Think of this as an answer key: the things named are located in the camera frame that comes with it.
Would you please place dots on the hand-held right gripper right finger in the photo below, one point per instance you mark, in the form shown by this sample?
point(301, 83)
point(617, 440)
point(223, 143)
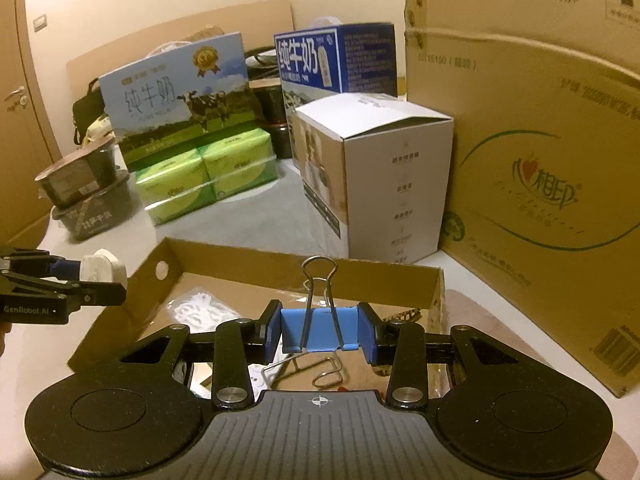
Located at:
point(368, 332)

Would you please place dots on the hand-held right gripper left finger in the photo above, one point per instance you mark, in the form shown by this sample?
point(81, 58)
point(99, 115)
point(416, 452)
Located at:
point(274, 330)

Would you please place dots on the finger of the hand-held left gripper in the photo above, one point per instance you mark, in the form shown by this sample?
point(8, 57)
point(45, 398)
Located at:
point(100, 294)
point(65, 269)

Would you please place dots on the blue binder clip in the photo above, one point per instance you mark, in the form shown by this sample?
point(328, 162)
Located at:
point(320, 327)

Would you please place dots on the bag of white plastic pieces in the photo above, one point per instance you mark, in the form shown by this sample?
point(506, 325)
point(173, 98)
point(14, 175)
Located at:
point(200, 310)

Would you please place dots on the shallow cardboard tray box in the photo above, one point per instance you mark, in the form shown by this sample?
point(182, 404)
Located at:
point(225, 260)

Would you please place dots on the stacked dark food bowls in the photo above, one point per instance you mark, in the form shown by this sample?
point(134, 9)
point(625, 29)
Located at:
point(95, 215)

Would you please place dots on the black instant food bowl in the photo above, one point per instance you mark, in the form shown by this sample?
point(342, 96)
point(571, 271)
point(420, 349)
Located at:
point(75, 180)

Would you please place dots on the wooden door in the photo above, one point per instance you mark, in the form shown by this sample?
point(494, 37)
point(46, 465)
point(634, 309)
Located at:
point(25, 160)

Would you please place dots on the white food packet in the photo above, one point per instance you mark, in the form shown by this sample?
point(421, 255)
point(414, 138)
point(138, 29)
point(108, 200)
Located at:
point(97, 132)

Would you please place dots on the white product box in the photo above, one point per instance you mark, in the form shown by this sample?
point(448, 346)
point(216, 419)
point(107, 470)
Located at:
point(395, 185)

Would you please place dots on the black bag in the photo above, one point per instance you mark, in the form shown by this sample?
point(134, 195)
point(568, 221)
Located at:
point(87, 110)

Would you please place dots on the green tissue pack bundle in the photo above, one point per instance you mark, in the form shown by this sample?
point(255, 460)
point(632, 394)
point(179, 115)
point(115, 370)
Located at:
point(210, 175)

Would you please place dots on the milk carton with cow print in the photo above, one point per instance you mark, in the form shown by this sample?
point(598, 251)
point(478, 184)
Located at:
point(170, 100)

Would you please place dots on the dark box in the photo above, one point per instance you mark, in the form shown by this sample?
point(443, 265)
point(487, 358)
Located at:
point(272, 110)

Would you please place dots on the wooden headboard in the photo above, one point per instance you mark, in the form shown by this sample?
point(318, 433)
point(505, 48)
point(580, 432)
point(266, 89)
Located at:
point(165, 35)

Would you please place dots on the large brown cardboard box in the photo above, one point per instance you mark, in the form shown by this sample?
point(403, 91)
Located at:
point(540, 135)

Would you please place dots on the blue milk carton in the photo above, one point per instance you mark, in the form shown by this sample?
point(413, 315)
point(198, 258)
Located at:
point(345, 60)

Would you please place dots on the white wall switch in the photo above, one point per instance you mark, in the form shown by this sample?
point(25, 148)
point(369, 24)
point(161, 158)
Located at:
point(40, 22)

